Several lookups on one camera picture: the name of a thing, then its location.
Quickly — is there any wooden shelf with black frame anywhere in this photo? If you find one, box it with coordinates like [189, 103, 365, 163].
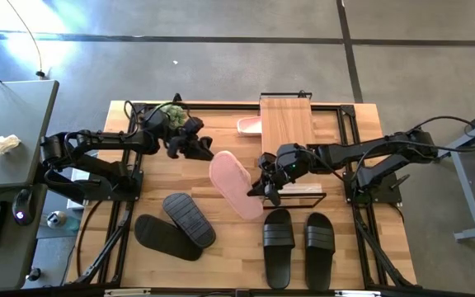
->
[258, 91, 328, 210]

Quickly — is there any grey metal table leg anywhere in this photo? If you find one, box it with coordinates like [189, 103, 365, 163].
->
[447, 102, 475, 243]

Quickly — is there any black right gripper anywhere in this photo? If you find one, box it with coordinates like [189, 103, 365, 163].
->
[247, 143, 321, 208]

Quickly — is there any grey side desk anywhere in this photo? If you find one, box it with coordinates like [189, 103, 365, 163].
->
[0, 79, 60, 191]

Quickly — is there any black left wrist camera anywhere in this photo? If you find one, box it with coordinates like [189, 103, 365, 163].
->
[183, 116, 205, 133]

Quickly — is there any black aluminium table frame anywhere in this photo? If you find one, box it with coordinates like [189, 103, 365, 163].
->
[72, 100, 418, 292]

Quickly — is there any black slide with ribbed sole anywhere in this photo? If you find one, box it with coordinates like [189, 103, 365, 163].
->
[134, 214, 204, 262]
[162, 191, 218, 250]

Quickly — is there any crumpled white tissue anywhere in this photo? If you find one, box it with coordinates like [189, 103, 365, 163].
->
[0, 134, 22, 160]

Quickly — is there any black slide with striped strap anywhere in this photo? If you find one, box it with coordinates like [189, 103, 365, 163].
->
[262, 207, 297, 290]
[303, 211, 336, 292]

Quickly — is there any pink foam slide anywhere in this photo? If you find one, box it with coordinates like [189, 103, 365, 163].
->
[209, 149, 265, 221]
[237, 115, 263, 138]

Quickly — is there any black computer mouse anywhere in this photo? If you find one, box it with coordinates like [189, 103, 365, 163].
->
[11, 187, 36, 227]

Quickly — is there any white power box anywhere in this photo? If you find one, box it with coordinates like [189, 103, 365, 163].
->
[66, 164, 98, 210]

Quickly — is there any black floor cable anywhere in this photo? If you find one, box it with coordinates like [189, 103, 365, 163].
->
[5, 0, 47, 80]

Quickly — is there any green plant in patterned pot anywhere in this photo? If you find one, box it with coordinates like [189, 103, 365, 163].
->
[158, 102, 188, 130]

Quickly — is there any silver metal strip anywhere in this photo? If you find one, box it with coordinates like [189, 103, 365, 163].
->
[335, 290, 383, 297]
[104, 288, 153, 297]

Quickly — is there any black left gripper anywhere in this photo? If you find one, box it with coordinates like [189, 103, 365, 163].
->
[166, 130, 215, 163]

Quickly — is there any round silver object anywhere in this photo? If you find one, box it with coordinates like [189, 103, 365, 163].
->
[46, 210, 68, 230]

